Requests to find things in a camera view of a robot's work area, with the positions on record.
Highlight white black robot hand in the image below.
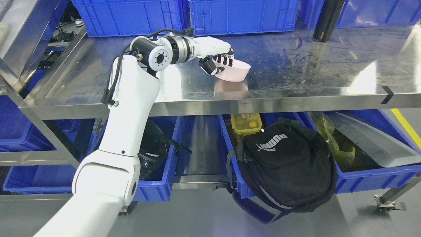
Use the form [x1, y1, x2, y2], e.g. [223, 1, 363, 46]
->
[190, 36, 234, 76]

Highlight pink plastic bowl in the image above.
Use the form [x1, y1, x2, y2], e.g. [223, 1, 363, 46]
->
[212, 57, 251, 82]

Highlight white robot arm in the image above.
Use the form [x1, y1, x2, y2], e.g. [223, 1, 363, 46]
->
[36, 28, 194, 237]

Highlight stainless steel shelf rack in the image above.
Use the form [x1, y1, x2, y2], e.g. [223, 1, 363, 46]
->
[0, 0, 99, 201]

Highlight blue plastic crate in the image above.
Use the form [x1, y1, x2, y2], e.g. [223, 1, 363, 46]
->
[72, 0, 191, 37]
[189, 0, 300, 36]
[301, 0, 421, 30]

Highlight yellow lidded food container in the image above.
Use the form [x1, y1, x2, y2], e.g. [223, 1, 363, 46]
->
[230, 114, 263, 134]

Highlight blue plastic bin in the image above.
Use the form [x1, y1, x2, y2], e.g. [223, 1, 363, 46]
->
[216, 112, 305, 198]
[0, 95, 81, 152]
[301, 109, 420, 194]
[2, 165, 76, 195]
[133, 117, 187, 202]

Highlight black motorcycle helmet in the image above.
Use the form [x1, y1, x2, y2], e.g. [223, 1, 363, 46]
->
[138, 119, 192, 180]

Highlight black thermos bottle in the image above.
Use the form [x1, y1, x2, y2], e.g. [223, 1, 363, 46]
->
[312, 0, 345, 42]

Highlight black Puma backpack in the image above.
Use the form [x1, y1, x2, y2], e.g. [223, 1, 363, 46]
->
[225, 117, 338, 224]

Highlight yellow green plastic bag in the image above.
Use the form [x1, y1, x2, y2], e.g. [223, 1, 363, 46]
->
[309, 111, 356, 171]

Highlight stainless steel table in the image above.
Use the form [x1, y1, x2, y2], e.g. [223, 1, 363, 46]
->
[18, 24, 421, 211]

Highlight grey plastic panel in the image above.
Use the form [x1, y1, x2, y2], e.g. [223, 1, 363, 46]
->
[327, 113, 421, 168]

